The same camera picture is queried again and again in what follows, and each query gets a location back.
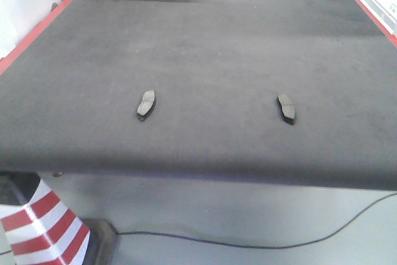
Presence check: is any brake pad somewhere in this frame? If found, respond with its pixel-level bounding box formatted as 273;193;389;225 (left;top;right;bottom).
136;90;156;121
277;93;297;125

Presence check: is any grey conveyor belt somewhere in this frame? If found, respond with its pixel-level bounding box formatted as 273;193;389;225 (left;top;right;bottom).
1;0;396;190

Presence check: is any right red white cone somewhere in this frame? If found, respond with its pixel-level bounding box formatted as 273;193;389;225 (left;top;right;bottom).
1;179;117;264

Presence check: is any black floor cable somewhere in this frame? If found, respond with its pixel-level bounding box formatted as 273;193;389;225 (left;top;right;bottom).
116;192;397;249

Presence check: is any red conveyor side rail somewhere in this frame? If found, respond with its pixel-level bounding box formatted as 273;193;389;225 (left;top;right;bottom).
1;0;74;74

